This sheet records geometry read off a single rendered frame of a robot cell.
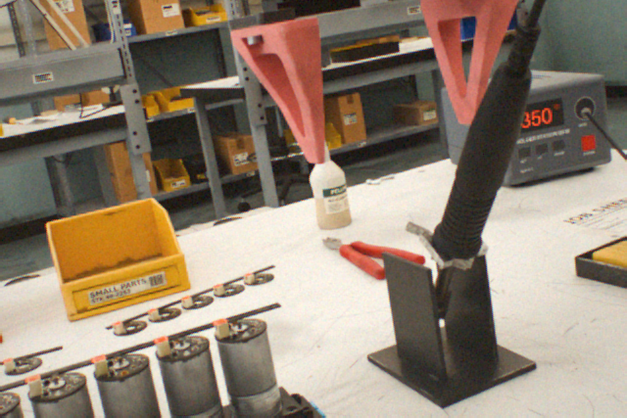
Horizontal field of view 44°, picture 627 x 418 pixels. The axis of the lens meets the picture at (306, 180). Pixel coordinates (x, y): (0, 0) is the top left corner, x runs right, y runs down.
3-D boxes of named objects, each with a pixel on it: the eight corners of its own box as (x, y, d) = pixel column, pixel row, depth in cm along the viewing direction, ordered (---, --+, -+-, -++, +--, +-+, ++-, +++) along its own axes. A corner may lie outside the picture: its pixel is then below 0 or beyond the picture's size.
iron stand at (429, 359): (423, 451, 41) (469, 344, 35) (346, 327, 47) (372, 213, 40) (513, 411, 44) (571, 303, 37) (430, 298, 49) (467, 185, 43)
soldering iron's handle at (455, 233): (450, 266, 38) (525, 46, 29) (422, 231, 40) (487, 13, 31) (490, 253, 39) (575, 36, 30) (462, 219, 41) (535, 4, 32)
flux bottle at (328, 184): (346, 228, 74) (328, 124, 72) (313, 230, 75) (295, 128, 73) (356, 217, 77) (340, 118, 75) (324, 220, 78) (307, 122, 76)
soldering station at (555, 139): (615, 168, 78) (605, 73, 76) (508, 193, 76) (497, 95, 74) (541, 150, 93) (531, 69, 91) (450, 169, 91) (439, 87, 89)
